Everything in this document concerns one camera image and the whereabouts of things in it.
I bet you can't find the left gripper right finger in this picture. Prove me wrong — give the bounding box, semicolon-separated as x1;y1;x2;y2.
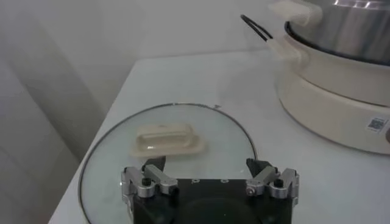
245;157;300;200

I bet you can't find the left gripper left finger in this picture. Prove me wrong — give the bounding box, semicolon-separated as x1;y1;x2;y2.
121;155;179;198

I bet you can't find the perforated stainless steamer basket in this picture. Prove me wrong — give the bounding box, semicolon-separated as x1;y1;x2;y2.
285;0;390;66

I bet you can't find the cream electric cooker base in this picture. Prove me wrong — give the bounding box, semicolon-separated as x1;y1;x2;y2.
268;0;390;155

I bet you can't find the glass lid with cream handle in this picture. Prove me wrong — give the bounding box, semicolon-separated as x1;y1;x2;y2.
78;102;259;224

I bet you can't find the black cooker power cord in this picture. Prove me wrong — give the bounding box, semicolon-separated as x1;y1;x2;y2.
239;14;274;43

